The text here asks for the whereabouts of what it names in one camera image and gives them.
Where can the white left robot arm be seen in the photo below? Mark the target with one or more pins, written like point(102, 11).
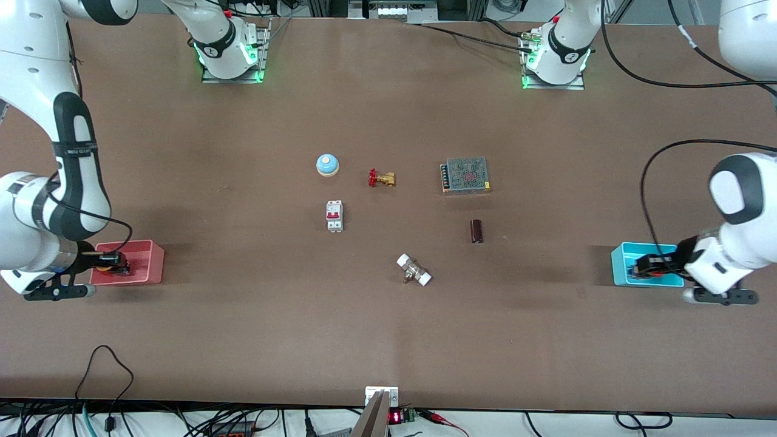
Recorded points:
point(740, 188)

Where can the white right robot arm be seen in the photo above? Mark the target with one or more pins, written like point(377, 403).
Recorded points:
point(30, 60)

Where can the black box red buttons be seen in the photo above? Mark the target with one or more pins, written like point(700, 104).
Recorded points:
point(234, 430)

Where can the cyan plastic bin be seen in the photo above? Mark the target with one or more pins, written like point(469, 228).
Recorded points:
point(620, 267)

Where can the pink plastic bin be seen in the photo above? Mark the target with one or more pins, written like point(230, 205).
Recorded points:
point(145, 261)

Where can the dark brown capacitor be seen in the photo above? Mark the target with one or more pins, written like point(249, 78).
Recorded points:
point(476, 231)

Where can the metal mesh power supply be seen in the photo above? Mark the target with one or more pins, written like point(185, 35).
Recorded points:
point(467, 175)

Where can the white circuit breaker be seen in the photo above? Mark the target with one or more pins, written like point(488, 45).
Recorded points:
point(334, 216)

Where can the blue call bell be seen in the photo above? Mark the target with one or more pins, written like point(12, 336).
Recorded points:
point(327, 164)

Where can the metal fitting white caps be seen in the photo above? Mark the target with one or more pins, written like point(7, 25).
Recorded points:
point(414, 271)

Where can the red clip lead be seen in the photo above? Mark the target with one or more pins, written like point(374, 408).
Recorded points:
point(440, 418)

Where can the red LED display module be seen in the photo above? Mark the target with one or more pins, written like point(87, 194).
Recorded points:
point(394, 417)

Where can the white power strip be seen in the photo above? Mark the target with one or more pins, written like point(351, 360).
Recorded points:
point(394, 11)

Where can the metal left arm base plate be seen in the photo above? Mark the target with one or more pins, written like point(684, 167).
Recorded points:
point(553, 87)

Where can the aluminium frame profile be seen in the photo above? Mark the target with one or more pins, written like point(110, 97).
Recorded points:
point(704, 12)

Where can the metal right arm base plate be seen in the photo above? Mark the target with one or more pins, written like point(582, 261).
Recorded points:
point(264, 48)

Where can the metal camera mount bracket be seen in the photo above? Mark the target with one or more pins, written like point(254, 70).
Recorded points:
point(371, 394)

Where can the grey camera pole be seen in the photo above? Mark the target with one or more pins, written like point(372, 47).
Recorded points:
point(371, 422)

